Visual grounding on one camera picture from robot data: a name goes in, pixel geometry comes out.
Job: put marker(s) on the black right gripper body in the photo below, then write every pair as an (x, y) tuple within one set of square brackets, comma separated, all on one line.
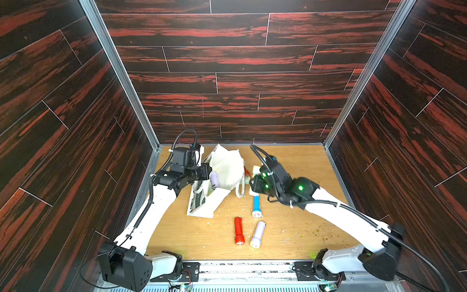
[(257, 182)]

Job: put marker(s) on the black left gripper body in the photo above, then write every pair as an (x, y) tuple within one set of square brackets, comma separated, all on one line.
[(194, 173)]

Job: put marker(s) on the pale green flashlight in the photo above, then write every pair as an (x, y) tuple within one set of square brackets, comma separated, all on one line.
[(255, 171)]

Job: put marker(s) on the white printed tote bag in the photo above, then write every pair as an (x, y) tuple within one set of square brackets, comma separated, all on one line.
[(227, 175)]

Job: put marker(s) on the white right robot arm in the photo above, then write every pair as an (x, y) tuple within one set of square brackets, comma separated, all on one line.
[(378, 250)]

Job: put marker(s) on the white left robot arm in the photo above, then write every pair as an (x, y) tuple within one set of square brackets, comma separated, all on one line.
[(123, 263)]

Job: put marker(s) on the red flashlight near bag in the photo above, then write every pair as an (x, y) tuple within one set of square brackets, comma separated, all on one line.
[(247, 171)]

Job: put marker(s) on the blue flashlight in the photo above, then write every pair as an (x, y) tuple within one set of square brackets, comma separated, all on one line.
[(257, 213)]

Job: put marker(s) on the lavender white flashlight front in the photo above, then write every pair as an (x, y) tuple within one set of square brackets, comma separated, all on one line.
[(255, 241)]

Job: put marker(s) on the red flashlight front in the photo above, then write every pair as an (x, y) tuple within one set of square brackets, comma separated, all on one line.
[(239, 236)]

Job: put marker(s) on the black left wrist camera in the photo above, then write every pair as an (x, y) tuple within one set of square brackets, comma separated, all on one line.
[(184, 156)]

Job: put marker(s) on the aluminium front rail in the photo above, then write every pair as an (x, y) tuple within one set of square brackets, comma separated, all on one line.
[(266, 276)]

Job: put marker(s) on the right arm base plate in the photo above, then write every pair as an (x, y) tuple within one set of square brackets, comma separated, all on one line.
[(306, 271)]

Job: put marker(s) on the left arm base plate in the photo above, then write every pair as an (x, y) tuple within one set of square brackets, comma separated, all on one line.
[(182, 272)]

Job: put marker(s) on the aluminium corner post left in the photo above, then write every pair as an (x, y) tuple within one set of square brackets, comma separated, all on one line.
[(98, 25)]

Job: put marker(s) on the aluminium corner post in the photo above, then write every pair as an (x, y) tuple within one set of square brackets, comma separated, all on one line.
[(98, 25), (385, 41)]

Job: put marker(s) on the aluminium corner post right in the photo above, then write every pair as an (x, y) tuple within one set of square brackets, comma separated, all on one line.
[(385, 41)]

